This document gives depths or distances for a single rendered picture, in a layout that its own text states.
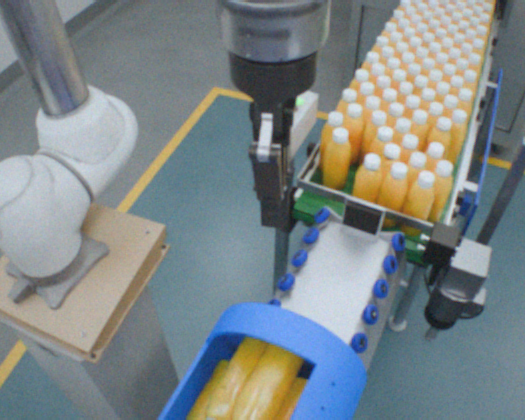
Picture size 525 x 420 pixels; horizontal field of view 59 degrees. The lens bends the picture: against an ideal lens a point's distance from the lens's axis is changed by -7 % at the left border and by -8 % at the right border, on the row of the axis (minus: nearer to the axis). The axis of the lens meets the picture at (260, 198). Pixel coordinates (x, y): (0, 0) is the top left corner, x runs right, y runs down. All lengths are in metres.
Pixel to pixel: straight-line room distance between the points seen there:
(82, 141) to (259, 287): 1.46
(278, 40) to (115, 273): 0.78
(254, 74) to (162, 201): 2.29
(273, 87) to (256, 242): 2.06
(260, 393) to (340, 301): 0.45
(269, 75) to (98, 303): 0.74
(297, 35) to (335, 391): 0.56
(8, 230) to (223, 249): 1.60
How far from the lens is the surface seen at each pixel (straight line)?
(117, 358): 1.24
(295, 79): 0.40
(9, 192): 0.92
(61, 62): 0.93
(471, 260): 1.42
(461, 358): 2.27
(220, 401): 0.84
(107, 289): 1.06
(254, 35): 0.37
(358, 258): 1.25
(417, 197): 1.26
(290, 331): 0.78
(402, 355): 2.20
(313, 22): 0.38
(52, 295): 1.08
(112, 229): 1.14
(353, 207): 1.20
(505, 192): 1.57
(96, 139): 1.00
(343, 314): 1.16
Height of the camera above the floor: 1.92
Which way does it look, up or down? 47 degrees down
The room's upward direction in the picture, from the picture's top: straight up
